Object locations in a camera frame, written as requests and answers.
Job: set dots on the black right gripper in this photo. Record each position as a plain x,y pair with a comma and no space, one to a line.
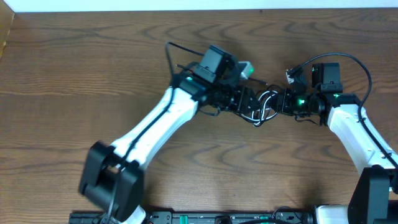
285,104

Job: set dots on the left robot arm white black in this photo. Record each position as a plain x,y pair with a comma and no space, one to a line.
113,175

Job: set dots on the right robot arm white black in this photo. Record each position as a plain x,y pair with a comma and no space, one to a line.
342,112

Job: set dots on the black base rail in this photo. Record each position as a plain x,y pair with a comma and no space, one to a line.
285,215

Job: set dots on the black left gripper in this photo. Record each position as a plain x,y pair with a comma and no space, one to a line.
246,101

